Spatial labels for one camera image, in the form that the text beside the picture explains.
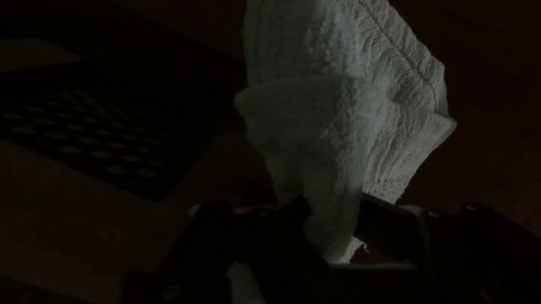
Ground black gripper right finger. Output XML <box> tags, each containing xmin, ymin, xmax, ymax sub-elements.
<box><xmin>353</xmin><ymin>192</ymin><xmax>436</xmax><ymax>267</ymax></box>

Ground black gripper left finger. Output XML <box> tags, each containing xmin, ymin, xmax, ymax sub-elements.
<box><xmin>187</xmin><ymin>196</ymin><xmax>314</xmax><ymax>272</ymax></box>

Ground white textured cloth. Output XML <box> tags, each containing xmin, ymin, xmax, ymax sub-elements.
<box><xmin>233</xmin><ymin>0</ymin><xmax>459</xmax><ymax>267</ymax></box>

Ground dark cup with white item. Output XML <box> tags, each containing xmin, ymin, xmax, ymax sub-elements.
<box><xmin>0</xmin><ymin>35</ymin><xmax>233</xmax><ymax>206</ymax></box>

